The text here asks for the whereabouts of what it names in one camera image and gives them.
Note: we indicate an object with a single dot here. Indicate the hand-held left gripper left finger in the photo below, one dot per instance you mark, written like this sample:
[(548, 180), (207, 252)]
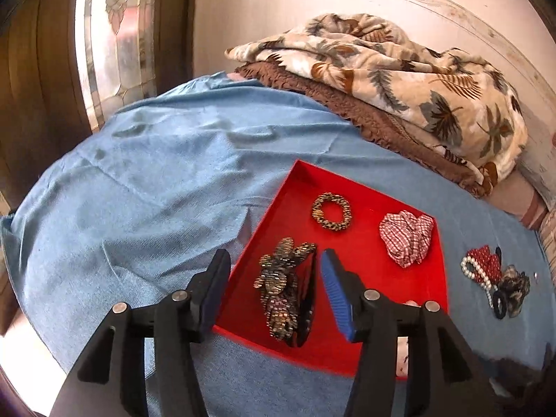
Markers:
[(219, 282)]

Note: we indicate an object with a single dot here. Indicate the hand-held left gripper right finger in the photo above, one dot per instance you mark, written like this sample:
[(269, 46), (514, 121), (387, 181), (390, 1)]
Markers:
[(334, 282)]

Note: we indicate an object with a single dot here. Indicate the red tray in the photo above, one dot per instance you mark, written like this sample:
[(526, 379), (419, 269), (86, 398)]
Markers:
[(369, 278)]

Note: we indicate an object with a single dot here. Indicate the sequined bow hair clip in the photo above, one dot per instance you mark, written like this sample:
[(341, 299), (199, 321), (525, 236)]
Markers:
[(278, 286)]

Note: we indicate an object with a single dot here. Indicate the white floral scrunchie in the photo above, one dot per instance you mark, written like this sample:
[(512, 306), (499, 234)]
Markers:
[(402, 354)]

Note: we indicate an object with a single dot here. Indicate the red dotted scrunchie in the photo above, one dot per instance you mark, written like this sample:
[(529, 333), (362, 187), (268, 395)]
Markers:
[(488, 263)]

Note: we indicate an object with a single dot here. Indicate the grey patterned scrunchie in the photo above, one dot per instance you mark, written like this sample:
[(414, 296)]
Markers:
[(514, 284)]

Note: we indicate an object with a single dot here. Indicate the red checkered scrunchie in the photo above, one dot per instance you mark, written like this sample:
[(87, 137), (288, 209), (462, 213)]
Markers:
[(404, 239)]

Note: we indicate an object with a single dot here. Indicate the blue bed sheet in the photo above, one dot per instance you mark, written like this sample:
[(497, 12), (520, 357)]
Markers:
[(152, 173)]

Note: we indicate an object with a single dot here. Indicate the brown ruffled blanket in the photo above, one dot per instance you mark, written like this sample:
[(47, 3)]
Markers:
[(304, 91)]

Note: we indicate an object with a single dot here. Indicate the pink pillow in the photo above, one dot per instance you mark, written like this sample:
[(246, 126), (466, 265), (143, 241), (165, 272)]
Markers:
[(517, 195)]

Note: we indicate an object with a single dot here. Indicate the patterned cushion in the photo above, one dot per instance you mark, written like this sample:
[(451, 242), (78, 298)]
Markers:
[(548, 247)]

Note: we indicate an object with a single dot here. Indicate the leaf print blanket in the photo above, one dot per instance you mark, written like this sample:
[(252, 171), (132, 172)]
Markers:
[(391, 65)]

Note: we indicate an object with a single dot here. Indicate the stained glass window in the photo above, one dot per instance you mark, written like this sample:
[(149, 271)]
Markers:
[(121, 43)]

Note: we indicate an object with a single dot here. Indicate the wooden door frame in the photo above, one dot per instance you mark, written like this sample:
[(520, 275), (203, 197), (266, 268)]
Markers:
[(39, 74)]

